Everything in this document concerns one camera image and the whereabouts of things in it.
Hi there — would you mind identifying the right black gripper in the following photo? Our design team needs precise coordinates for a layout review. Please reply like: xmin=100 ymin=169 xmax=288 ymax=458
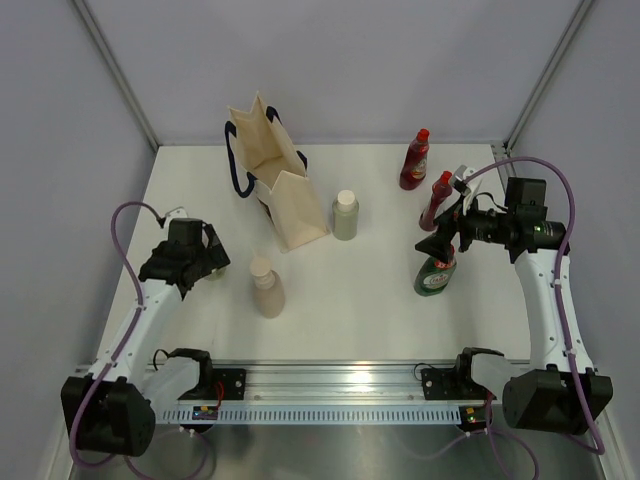
xmin=416 ymin=193 xmax=514 ymax=264

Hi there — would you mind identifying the right aluminium frame post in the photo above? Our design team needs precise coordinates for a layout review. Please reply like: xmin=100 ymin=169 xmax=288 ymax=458
xmin=502 ymin=0 xmax=597 ymax=154

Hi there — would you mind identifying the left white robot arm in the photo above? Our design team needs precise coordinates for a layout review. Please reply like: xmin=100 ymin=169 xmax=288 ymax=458
xmin=61 ymin=218 xmax=230 ymax=462

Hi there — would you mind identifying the beige lotion bottle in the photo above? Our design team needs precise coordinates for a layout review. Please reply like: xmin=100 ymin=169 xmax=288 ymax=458
xmin=250 ymin=256 xmax=285 ymax=319

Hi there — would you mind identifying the red dish soap bottle front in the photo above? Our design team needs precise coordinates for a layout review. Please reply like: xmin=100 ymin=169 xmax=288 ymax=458
xmin=419 ymin=171 xmax=452 ymax=232

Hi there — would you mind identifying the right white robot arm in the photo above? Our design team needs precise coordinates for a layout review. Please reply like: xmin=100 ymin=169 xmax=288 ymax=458
xmin=415 ymin=177 xmax=613 ymax=435

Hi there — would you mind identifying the red dish soap bottle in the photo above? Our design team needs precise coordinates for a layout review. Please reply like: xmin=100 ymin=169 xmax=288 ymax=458
xmin=399 ymin=128 xmax=430 ymax=191
xmin=419 ymin=171 xmax=452 ymax=232

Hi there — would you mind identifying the green lotion bottle white cap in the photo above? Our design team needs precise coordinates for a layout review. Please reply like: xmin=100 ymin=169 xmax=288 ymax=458
xmin=332 ymin=190 xmax=359 ymax=241

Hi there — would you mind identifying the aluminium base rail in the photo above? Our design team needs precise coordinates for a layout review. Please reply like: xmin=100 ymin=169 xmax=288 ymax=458
xmin=74 ymin=362 xmax=601 ymax=401

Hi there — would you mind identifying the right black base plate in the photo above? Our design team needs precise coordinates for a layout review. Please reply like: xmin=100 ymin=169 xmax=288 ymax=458
xmin=420 ymin=367 xmax=488 ymax=401

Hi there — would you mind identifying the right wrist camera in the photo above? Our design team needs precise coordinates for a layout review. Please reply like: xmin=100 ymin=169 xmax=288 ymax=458
xmin=449 ymin=165 xmax=482 ymax=215

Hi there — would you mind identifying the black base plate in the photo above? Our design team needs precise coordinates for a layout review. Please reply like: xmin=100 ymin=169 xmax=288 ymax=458
xmin=179 ymin=368 xmax=247 ymax=401
xmin=420 ymin=367 xmax=488 ymax=401

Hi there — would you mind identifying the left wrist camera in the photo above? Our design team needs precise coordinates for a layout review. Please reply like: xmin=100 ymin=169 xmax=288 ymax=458
xmin=158 ymin=206 xmax=189 ymax=229

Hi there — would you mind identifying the left aluminium frame post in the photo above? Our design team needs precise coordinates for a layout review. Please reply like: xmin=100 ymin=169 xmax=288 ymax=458
xmin=69 ymin=0 xmax=161 ymax=153

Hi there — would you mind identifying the beige canvas tote bag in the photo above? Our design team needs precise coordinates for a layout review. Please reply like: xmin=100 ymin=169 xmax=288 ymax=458
xmin=224 ymin=95 xmax=329 ymax=252

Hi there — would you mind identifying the white slotted cable duct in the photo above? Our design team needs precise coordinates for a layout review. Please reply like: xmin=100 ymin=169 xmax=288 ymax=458
xmin=156 ymin=404 xmax=461 ymax=426

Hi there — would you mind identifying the green dish soap bottle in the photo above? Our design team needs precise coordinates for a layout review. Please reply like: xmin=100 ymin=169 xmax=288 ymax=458
xmin=413 ymin=246 xmax=457 ymax=297

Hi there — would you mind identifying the aluminium frame post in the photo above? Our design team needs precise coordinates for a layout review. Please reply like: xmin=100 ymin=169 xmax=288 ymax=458
xmin=502 ymin=0 xmax=597 ymax=154
xmin=69 ymin=0 xmax=161 ymax=153

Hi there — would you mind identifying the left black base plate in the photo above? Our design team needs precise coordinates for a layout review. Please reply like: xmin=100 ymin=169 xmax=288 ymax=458
xmin=179 ymin=368 xmax=247 ymax=401

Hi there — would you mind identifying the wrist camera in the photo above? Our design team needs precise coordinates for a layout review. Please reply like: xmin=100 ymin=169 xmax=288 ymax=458
xmin=449 ymin=165 xmax=482 ymax=215
xmin=158 ymin=206 xmax=189 ymax=229

